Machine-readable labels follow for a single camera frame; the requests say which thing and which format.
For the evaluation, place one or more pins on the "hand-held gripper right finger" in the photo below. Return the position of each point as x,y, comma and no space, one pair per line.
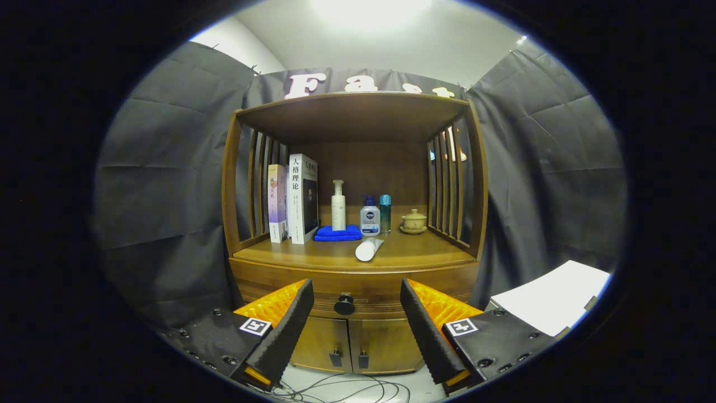
428,336

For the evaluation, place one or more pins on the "blue folded cloth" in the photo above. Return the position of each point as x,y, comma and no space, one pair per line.
337,233

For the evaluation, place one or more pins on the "purple book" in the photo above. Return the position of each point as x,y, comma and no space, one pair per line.
277,204

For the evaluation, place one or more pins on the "white bottle with blue cap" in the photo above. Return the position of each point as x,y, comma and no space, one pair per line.
370,221

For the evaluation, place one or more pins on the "teal bottle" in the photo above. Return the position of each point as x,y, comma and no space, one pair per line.
385,215

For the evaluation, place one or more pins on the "wooden drawer with black knob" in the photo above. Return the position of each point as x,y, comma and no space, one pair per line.
363,280

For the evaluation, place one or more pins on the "brown wooden cabinet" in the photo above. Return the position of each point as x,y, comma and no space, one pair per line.
369,168

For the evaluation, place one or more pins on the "white table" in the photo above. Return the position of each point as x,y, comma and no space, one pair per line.
554,296

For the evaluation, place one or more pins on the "wooden countertop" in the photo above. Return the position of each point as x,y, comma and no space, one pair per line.
425,252

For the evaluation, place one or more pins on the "white and green tube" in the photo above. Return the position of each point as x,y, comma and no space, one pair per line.
366,250

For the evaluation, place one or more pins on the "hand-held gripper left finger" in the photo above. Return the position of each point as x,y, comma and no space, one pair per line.
288,336

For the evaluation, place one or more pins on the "beige lidded teacup with saucer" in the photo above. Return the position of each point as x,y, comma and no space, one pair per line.
414,223

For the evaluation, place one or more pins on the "thick white book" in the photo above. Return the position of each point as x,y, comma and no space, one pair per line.
295,201

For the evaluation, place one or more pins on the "white pump bottle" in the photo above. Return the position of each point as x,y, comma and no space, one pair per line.
338,211

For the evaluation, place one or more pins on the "wooden cabinet door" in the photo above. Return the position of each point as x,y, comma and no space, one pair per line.
386,344
321,344

